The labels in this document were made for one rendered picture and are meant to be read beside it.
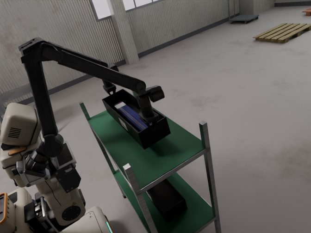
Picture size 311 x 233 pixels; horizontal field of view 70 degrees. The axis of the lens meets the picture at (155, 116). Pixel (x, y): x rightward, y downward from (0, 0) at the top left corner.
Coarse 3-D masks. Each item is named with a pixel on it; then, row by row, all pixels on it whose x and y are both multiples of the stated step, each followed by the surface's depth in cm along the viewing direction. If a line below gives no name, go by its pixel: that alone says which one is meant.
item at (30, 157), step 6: (36, 150) 94; (24, 156) 97; (30, 156) 93; (36, 156) 92; (42, 156) 92; (24, 162) 93; (30, 162) 91; (36, 162) 91; (42, 162) 93; (24, 168) 90; (30, 168) 91; (36, 168) 92; (42, 168) 94; (30, 174) 90; (36, 174) 91; (42, 174) 92
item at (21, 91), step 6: (12, 90) 340; (18, 90) 333; (24, 90) 326; (30, 90) 319; (0, 96) 328; (6, 96) 321; (12, 96) 314; (18, 96) 313; (0, 102) 306; (0, 120) 350
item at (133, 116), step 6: (120, 102) 157; (114, 108) 158; (120, 108) 150; (126, 108) 147; (126, 114) 141; (132, 114) 139; (132, 120) 133; (138, 120) 131; (138, 126) 126; (144, 126) 124
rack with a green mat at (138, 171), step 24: (96, 120) 165; (168, 120) 143; (120, 144) 133; (168, 144) 123; (192, 144) 118; (120, 168) 116; (144, 168) 111; (168, 168) 108; (144, 192) 174; (192, 192) 164; (144, 216) 111; (192, 216) 148; (216, 216) 145
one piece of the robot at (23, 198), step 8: (16, 192) 140; (24, 192) 140; (16, 200) 134; (24, 200) 134; (32, 200) 149; (16, 208) 128; (24, 208) 128; (32, 208) 126; (40, 208) 127; (16, 216) 123; (24, 216) 123; (32, 216) 121; (16, 224) 118; (24, 224) 118; (32, 224) 122; (40, 224) 125; (48, 224) 138; (16, 232) 114; (24, 232) 114; (32, 232) 120; (40, 232) 127; (48, 232) 131
